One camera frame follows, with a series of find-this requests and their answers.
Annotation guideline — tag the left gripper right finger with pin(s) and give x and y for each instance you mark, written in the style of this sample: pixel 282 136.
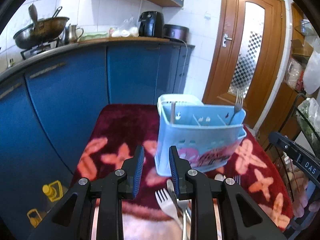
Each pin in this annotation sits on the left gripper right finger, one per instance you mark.
pixel 240 215

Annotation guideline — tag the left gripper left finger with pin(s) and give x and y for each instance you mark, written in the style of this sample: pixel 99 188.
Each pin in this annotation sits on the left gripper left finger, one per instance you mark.
pixel 72 217

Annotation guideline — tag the steel fork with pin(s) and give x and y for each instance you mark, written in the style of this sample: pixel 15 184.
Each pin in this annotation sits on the steel fork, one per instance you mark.
pixel 238 104
pixel 237 178
pixel 184 217

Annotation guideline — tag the beige plastic fork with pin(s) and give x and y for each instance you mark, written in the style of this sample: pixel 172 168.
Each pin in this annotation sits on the beige plastic fork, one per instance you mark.
pixel 167 205

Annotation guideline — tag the steel knife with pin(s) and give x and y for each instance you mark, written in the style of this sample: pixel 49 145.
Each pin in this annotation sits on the steel knife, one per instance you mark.
pixel 171 191

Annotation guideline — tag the beige plastic spoon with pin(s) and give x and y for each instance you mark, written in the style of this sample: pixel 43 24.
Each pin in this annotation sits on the beige plastic spoon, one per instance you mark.
pixel 220 177

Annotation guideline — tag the person's right hand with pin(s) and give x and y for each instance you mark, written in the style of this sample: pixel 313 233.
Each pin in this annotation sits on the person's right hand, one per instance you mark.
pixel 301 201

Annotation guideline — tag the yellow oil bottle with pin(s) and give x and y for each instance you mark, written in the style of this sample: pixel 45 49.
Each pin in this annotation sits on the yellow oil bottle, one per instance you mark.
pixel 53 191

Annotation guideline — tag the yellow bottle lower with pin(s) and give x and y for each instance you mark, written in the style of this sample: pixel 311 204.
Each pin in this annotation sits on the yellow bottle lower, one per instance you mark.
pixel 34 217

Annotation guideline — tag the wooden shelf unit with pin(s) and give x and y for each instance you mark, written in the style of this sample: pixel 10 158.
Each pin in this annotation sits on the wooden shelf unit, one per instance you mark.
pixel 291 82

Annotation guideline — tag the white plastic bag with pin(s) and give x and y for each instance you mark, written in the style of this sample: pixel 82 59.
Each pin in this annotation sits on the white plastic bag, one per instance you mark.
pixel 311 79

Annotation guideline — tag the light blue chopstick box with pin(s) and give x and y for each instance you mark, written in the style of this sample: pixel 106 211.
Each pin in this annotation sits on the light blue chopstick box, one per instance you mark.
pixel 201 133

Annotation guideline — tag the red floral blanket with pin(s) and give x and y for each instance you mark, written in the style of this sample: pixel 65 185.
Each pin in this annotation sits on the red floral blanket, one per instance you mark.
pixel 121 128

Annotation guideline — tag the wooden door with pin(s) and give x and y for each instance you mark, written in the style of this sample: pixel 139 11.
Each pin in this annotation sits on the wooden door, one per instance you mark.
pixel 251 61

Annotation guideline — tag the blue base cabinets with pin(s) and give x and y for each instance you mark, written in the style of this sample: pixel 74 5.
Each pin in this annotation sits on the blue base cabinets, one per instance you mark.
pixel 49 107

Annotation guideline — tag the gas stove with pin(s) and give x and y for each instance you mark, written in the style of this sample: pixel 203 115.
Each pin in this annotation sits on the gas stove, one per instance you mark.
pixel 25 54

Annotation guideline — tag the dark rice cooker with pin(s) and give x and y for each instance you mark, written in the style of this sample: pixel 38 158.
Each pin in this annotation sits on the dark rice cooker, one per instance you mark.
pixel 176 32

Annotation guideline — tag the steel kettle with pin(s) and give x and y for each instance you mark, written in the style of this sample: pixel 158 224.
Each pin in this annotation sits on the steel kettle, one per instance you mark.
pixel 71 35

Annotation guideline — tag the large steel wok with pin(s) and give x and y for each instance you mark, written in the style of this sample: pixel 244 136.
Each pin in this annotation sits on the large steel wok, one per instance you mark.
pixel 40 31

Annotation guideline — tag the black air fryer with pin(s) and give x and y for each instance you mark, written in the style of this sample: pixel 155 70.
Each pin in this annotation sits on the black air fryer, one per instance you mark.
pixel 151 24

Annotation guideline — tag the black wire rack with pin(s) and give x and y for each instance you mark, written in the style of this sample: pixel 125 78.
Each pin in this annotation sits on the black wire rack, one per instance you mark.
pixel 299 117

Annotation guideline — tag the door handle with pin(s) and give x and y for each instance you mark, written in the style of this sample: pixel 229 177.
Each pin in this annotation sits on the door handle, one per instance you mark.
pixel 225 39

